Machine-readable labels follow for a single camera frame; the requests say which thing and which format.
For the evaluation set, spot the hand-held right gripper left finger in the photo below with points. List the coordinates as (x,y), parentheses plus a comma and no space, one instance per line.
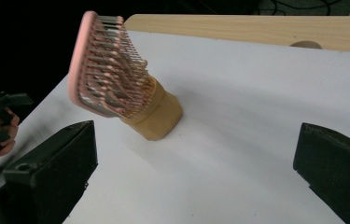
(54,174)

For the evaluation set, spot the white table sheet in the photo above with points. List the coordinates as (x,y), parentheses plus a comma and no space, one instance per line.
(241,124)

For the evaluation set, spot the pink hairbrush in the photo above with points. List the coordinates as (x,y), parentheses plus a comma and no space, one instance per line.
(107,71)

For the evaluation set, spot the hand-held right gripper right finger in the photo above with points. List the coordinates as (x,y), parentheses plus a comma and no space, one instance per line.
(340,171)

